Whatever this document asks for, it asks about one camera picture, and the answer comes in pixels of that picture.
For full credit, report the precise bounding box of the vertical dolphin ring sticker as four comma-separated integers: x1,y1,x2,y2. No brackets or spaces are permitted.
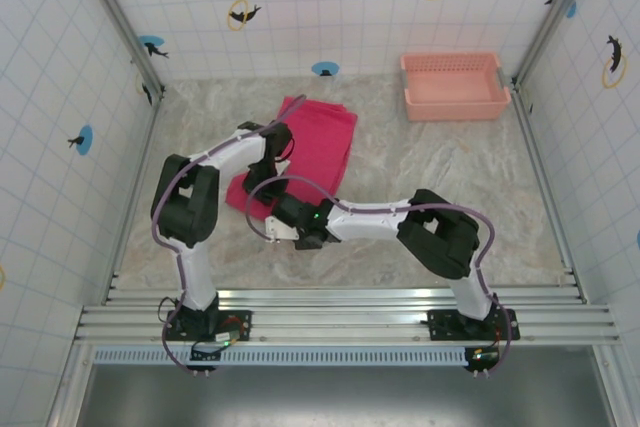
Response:
600,33,629,90

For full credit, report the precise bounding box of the aluminium rail beam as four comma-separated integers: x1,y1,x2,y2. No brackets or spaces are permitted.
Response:
74,286,621,348

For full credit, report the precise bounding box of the blue circle seal sticker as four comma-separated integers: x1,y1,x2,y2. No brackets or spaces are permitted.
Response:
66,124,95,156

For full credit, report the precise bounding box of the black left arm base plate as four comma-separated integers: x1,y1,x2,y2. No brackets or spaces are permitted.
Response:
163,307,255,346

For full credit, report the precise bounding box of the white slotted cable duct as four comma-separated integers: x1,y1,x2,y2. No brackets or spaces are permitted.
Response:
92,346,501,367

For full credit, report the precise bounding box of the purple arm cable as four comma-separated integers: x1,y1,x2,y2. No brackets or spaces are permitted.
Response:
150,93,308,376
244,174,513,376

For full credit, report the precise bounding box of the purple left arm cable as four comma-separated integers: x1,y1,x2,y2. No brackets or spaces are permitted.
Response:
150,93,308,376

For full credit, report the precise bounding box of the red cloth towel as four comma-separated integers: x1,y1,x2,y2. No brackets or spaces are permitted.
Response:
225,95,359,221

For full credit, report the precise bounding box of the grey metal shelf panel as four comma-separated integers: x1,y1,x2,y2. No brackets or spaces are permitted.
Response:
82,364,619,427

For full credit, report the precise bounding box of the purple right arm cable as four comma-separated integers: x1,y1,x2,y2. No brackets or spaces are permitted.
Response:
244,174,513,376

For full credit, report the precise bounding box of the blue oval dolphin sticker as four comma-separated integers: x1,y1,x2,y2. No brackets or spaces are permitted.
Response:
137,34,171,60

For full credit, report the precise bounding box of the pink plastic basket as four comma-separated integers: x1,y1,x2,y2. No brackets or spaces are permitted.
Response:
399,51,513,123

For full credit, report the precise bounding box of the aluminium corner post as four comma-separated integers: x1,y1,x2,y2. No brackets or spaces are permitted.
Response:
512,0,604,91
73,0,167,101

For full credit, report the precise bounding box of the aluminium side rail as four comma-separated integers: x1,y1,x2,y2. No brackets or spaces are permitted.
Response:
102,91,169,306
509,81,589,306

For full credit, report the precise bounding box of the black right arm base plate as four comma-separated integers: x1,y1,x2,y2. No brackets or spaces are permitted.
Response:
426,304,521,344

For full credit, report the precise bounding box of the blue oval seal sticker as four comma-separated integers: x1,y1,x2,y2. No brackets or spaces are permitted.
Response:
310,60,341,78

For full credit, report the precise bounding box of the small dolphin ring sticker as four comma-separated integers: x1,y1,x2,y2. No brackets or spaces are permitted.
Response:
227,0,263,32

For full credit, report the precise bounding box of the dolphin yellow ring sticker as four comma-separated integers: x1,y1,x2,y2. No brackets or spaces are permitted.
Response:
133,71,154,108

